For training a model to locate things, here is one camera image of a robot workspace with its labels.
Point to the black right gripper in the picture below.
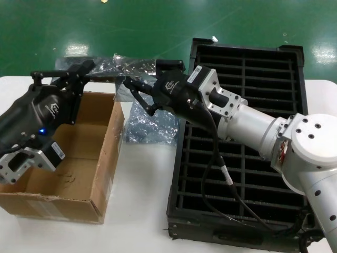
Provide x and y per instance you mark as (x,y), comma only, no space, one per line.
(173,92)

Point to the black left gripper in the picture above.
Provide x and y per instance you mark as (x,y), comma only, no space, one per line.
(31,113)

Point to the graphics card with silver bracket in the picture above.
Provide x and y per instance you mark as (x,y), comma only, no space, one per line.
(105,76)

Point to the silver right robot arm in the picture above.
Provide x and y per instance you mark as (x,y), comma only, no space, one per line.
(252,124)

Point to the brown cardboard box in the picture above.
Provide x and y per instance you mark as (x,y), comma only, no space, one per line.
(79,163)

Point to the black slotted container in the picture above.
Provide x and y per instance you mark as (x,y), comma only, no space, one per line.
(197,229)

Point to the grey crumpled antistatic bag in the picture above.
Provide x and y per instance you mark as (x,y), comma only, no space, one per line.
(147,129)

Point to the white floor scrap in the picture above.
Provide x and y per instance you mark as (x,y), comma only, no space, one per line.
(214,39)

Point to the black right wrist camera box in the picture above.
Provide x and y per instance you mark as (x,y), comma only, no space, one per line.
(198,73)

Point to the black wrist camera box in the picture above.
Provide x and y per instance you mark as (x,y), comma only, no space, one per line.
(198,73)
(56,154)

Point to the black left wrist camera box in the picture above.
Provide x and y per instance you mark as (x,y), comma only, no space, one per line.
(56,154)

